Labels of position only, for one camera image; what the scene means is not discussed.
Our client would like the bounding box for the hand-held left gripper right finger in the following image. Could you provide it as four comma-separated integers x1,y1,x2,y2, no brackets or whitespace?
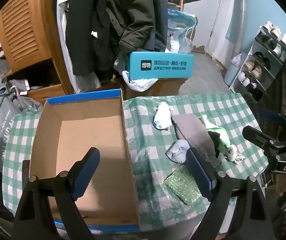
185,148,274,240

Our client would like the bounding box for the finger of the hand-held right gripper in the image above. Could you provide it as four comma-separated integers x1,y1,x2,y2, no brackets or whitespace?
242,126,281,153
259,108,286,128

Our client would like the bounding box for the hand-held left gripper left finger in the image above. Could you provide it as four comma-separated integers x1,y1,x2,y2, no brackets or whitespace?
13,147,101,240

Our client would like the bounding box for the blue-rimmed cardboard shoe box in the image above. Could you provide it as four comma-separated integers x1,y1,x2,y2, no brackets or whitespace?
29,89,141,232

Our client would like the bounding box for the light green cloth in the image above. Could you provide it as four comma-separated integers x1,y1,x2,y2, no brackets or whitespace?
199,114,232,155

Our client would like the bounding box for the white fluffy sock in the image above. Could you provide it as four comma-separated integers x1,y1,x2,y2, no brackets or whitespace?
154,102,173,130

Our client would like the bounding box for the small printed white sock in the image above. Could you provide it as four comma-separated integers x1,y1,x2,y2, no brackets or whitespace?
224,145,246,164

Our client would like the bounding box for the light grey sock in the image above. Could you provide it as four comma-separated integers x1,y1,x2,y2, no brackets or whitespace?
166,140,191,163

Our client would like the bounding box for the black sock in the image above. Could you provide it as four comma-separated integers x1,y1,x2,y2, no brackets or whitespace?
208,131,221,158

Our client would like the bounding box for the grey folded cloth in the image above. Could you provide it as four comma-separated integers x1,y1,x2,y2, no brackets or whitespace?
172,115,222,167

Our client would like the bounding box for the group of shoes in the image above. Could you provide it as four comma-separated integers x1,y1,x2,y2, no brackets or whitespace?
239,21,286,98

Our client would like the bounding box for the light blue trash bin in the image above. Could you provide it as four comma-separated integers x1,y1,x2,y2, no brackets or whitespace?
223,59,241,87

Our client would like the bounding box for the grey shoe rack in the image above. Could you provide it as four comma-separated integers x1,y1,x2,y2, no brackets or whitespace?
229,25,286,103

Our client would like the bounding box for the green checked tablecloth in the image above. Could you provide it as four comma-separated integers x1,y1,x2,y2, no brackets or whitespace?
2,92,269,230

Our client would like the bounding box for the large brown cardboard box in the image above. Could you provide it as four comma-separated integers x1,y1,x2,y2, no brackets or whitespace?
124,77,190,100

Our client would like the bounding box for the grey printed tote bag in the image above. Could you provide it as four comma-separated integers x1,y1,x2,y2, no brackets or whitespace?
0,96,21,173

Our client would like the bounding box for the white plastic bag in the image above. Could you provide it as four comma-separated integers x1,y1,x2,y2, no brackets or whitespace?
122,70,158,92

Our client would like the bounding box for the white door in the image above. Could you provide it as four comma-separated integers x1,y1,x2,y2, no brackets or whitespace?
207,0,247,58

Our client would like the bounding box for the teal printed box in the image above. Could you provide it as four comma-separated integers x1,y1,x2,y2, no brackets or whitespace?
125,52,194,80

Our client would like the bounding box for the pile of grey clothes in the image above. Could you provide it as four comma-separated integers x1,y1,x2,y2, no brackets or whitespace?
0,40,44,113

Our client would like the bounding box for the blue plastic bag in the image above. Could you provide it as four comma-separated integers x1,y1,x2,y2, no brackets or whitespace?
167,8,197,54

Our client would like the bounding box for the black hanging jacket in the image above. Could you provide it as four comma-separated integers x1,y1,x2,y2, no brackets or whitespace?
66,0,120,77

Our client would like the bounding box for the wooden louvred cabinet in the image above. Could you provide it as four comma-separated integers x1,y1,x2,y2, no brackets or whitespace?
0,0,73,104

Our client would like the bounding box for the white hanging garment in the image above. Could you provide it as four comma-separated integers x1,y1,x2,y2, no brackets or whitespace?
54,0,101,95

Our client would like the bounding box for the dark green hanging jacket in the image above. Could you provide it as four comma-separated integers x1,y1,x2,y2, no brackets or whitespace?
105,0,168,55

